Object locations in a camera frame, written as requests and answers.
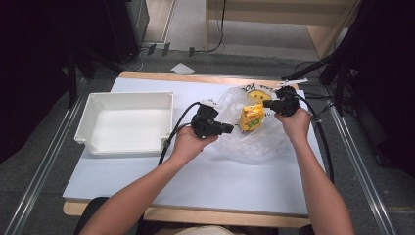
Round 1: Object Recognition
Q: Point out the person's right hand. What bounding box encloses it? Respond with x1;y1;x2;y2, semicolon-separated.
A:
274;109;314;145

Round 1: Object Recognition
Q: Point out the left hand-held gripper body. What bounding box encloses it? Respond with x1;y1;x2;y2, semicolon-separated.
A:
190;99;224;138

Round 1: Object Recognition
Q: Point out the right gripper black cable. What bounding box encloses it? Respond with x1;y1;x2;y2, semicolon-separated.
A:
295;94;336;184

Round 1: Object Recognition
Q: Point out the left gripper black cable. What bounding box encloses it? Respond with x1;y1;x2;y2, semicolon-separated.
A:
158;101;202;165

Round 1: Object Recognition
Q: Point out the black metal stand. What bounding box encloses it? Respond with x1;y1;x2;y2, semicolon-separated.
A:
67;48;96;109

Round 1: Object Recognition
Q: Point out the person's left leg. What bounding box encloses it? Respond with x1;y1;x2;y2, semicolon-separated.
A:
72;196;111;235

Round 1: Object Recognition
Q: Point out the wooden shelf unit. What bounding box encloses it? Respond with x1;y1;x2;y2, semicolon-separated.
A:
205;0;363;60

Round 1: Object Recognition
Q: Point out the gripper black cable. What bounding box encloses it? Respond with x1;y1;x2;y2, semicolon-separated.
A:
295;94;336;184
158;101;202;165

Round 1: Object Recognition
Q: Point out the black cabinet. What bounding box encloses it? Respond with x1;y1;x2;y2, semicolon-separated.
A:
104;0;151;65

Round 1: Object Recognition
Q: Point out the white table sheet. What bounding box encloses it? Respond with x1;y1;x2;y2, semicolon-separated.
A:
62;76;326;216

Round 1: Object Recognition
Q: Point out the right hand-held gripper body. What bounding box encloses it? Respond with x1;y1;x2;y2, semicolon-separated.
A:
277;77;309;118

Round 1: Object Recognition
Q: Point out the clear smiley plastic bag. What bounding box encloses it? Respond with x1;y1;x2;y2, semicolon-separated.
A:
211;82;314;165

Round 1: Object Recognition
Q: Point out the yellow snack packet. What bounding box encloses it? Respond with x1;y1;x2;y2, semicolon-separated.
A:
239;103;266;133

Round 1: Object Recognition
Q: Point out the person's left hand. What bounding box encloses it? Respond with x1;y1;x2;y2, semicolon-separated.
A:
169;126;219;165

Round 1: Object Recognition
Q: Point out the white floor cable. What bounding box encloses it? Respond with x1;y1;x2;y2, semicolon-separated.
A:
125;48;146;72

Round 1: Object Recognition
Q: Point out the black tripod stand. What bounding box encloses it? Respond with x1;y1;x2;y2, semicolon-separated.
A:
281;0;370;116

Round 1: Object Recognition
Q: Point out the black hanging cable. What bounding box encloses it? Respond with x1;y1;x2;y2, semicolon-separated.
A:
208;0;228;53

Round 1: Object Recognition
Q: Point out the black curtain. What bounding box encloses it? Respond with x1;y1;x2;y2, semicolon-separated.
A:
342;0;415;177
0;0;109;165

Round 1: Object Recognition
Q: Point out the person's beige shirt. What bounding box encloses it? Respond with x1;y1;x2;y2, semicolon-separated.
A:
175;224;234;235

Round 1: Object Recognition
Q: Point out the metal floor rail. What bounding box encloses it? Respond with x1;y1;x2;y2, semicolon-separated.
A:
3;77;89;235
329;107;397;235

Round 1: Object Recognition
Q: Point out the white plastic bin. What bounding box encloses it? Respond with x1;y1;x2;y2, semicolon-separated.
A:
73;91;175;156

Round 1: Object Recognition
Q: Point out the white paper sheet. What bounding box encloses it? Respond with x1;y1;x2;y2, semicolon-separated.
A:
170;62;196;75

